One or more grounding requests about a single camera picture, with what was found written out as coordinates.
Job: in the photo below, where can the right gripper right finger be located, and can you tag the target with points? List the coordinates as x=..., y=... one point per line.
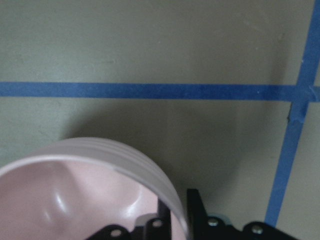
x=205, y=227

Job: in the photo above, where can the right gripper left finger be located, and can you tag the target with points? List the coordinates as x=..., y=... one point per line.
x=155, y=228

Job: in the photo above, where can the pink bowl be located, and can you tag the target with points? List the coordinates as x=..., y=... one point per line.
x=74, y=187

